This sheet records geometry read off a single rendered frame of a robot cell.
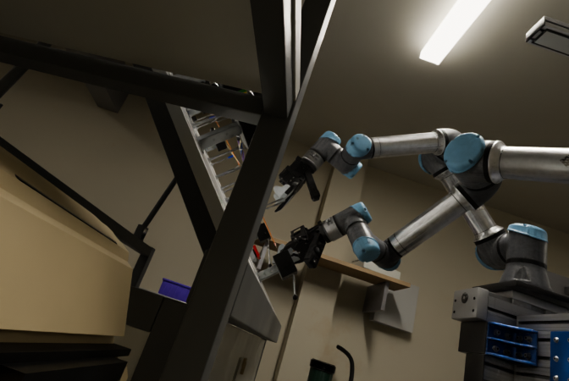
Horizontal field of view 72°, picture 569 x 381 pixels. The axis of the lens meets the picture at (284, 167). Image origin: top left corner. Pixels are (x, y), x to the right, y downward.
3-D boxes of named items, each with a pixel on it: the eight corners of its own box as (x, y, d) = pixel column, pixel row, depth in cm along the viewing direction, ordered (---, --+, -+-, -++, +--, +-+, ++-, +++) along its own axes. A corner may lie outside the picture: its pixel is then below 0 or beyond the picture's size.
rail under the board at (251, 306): (276, 343, 150) (281, 325, 153) (229, 317, 43) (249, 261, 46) (262, 339, 151) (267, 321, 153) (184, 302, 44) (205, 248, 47)
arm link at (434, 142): (484, 146, 138) (354, 159, 128) (466, 159, 148) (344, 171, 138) (473, 118, 142) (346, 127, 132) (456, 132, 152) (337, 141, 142)
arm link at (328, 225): (345, 240, 129) (334, 223, 125) (333, 246, 130) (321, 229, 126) (340, 227, 136) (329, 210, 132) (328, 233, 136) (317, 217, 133)
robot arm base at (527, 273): (530, 302, 132) (531, 273, 136) (566, 300, 119) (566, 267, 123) (488, 289, 132) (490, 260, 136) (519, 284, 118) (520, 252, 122)
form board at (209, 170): (228, 261, 46) (242, 254, 46) (61, -159, 87) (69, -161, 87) (275, 325, 153) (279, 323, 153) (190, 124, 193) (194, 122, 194)
